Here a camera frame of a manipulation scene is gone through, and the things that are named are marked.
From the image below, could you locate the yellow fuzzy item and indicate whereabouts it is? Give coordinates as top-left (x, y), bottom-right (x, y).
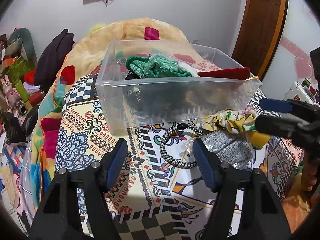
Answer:
top-left (88, 24), bottom-right (106, 34)

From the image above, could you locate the green knitted cloth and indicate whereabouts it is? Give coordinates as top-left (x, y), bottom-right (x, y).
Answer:
top-left (126, 55), bottom-right (192, 79)

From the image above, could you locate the green bottle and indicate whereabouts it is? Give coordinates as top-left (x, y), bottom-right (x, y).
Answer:
top-left (15, 80), bottom-right (29, 102)

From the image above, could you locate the dark purple garment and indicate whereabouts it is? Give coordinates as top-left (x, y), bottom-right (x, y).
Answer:
top-left (34, 29), bottom-right (74, 92)

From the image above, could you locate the grey shark plush toy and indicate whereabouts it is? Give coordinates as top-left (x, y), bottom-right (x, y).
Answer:
top-left (5, 28), bottom-right (37, 67)

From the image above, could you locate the patterned tile bedsheet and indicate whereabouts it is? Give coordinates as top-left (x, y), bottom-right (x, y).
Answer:
top-left (55, 74), bottom-right (303, 239)

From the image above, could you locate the red velvet item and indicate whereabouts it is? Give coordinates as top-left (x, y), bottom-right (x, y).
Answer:
top-left (197, 68), bottom-right (251, 80)

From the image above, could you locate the floral yellow scrunchie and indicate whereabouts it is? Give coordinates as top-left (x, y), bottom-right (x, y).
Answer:
top-left (200, 109), bottom-right (258, 134)

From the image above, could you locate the red cylinder can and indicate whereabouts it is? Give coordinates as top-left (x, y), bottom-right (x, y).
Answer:
top-left (29, 90), bottom-right (46, 107)

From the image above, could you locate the black gold-patterned soft item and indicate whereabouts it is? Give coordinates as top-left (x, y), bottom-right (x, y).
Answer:
top-left (123, 84), bottom-right (154, 113)

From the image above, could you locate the green cardboard box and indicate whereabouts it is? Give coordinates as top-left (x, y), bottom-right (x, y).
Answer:
top-left (7, 56), bottom-right (35, 85)

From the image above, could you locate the yellow green sponge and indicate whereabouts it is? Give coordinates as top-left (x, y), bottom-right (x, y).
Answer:
top-left (247, 131), bottom-right (271, 150)

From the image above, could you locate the white cloth pouch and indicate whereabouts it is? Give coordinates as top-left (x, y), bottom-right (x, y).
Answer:
top-left (178, 61), bottom-right (199, 77)

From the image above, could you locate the grey knitted cloth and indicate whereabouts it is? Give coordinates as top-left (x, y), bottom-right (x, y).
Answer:
top-left (200, 129), bottom-right (253, 170)

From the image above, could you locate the beige fleece blanket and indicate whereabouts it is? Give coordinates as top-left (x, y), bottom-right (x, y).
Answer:
top-left (30, 18), bottom-right (187, 207)

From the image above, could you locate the black white braided ring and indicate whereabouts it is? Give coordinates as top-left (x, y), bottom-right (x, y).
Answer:
top-left (159, 122), bottom-right (205, 169)

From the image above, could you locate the brown wooden door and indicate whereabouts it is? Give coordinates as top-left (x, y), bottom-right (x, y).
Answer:
top-left (232, 0), bottom-right (289, 80)

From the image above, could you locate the white wardrobe sliding door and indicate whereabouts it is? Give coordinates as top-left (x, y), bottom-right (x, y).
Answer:
top-left (261, 0), bottom-right (319, 100)

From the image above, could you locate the pink rabbit figure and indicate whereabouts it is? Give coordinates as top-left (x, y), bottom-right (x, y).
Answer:
top-left (1, 75), bottom-right (21, 109)

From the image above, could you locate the clear plastic storage box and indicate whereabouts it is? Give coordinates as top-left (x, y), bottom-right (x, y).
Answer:
top-left (96, 40), bottom-right (261, 135)

